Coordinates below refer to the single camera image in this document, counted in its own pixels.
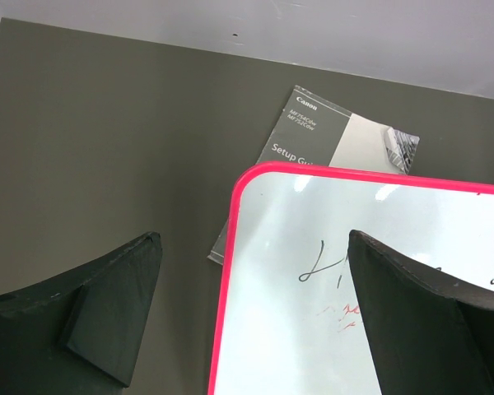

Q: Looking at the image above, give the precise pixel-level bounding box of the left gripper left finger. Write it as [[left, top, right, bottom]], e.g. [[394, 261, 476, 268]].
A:
[[0, 232, 162, 394]]

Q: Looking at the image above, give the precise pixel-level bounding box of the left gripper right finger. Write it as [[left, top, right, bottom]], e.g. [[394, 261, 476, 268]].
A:
[[348, 230, 494, 394]]

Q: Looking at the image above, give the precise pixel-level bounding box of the pink framed whiteboard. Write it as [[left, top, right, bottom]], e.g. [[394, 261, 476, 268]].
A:
[[208, 162, 494, 394]]

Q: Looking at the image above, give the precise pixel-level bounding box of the Canon setup guide booklet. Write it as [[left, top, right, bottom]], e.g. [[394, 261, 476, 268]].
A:
[[207, 85, 421, 264]]

